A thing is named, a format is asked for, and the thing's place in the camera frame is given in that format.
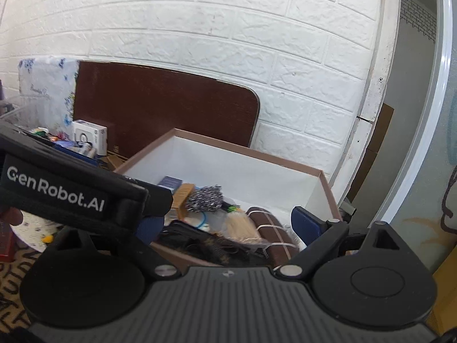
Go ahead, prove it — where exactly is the person's left hand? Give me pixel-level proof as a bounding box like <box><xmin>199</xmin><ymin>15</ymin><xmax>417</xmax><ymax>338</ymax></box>
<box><xmin>0</xmin><ymin>205</ymin><xmax>23</xmax><ymax>226</ymax></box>

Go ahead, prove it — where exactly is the small white product box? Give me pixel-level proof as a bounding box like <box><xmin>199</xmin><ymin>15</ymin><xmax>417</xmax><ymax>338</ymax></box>
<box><xmin>72</xmin><ymin>119</ymin><xmax>108</xmax><ymax>156</ymax></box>

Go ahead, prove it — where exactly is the letter-patterned table cloth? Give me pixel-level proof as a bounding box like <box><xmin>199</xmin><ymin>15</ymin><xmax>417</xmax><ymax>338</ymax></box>
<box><xmin>0</xmin><ymin>243</ymin><xmax>41</xmax><ymax>333</ymax></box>

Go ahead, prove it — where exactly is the white floral cloth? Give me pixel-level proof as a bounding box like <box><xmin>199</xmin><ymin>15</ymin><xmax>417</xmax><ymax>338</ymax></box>
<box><xmin>18</xmin><ymin>57</ymin><xmax>80</xmax><ymax>139</ymax></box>

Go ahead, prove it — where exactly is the brown checked cloth roll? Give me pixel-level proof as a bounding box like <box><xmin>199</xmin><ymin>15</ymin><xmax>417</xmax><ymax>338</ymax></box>
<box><xmin>246</xmin><ymin>207</ymin><xmax>300</xmax><ymax>268</ymax></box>

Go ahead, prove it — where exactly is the dark brown wooden board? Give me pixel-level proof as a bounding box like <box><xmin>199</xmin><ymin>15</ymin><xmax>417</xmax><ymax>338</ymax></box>
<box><xmin>74</xmin><ymin>61</ymin><xmax>260</xmax><ymax>157</ymax></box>

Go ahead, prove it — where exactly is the teal purple carton box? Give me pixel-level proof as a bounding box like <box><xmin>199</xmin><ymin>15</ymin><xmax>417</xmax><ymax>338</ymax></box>
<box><xmin>157</xmin><ymin>176</ymin><xmax>183</xmax><ymax>194</ymax></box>

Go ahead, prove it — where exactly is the gold carton box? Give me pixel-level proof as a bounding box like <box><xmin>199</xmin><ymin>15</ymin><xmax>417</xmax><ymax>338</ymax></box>
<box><xmin>169</xmin><ymin>183</ymin><xmax>195</xmax><ymax>221</ymax></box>

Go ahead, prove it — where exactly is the black white yarn bundle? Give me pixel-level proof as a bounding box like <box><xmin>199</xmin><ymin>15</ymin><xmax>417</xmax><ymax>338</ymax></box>
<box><xmin>186</xmin><ymin>185</ymin><xmax>224</xmax><ymax>212</ymax></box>

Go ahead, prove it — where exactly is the pink cardboard storage box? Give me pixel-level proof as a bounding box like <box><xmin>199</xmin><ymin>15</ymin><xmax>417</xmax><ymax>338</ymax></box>
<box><xmin>118</xmin><ymin>129</ymin><xmax>341</xmax><ymax>271</ymax></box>

